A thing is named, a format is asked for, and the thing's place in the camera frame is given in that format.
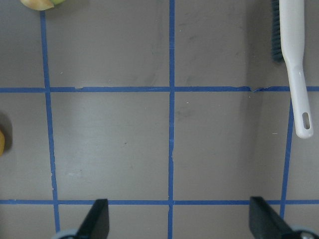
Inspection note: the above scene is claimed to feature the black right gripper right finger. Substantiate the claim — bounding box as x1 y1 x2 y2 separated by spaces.
249 197 299 239

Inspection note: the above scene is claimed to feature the yellow potato-like bread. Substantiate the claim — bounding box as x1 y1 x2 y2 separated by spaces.
0 130 5 156

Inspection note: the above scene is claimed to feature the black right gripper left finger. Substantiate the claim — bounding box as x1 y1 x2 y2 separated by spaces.
75 199 109 239

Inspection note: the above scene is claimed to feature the beige croissant piece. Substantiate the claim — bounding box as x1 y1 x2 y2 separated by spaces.
20 0 54 11

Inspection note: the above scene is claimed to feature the green yellow sponge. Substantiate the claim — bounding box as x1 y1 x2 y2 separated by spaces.
51 0 65 5

